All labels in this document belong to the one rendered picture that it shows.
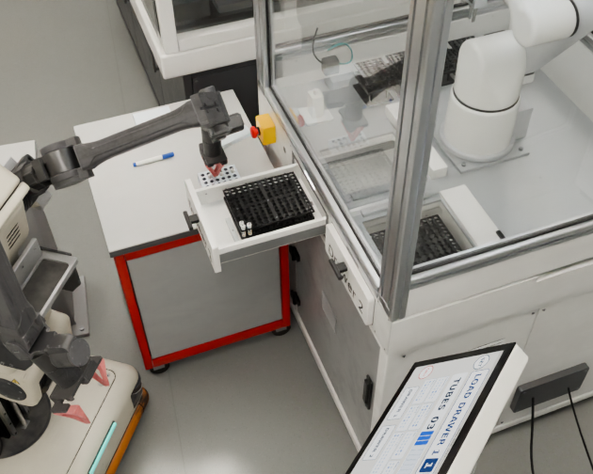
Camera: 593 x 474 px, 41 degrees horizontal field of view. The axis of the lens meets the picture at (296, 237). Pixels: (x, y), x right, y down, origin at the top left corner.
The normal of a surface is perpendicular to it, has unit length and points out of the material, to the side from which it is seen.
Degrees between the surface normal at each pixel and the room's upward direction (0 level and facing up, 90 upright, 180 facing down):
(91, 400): 0
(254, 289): 90
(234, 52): 90
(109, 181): 0
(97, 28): 0
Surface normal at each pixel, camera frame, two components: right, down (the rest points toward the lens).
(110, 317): -0.01, -0.67
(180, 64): 0.35, 0.69
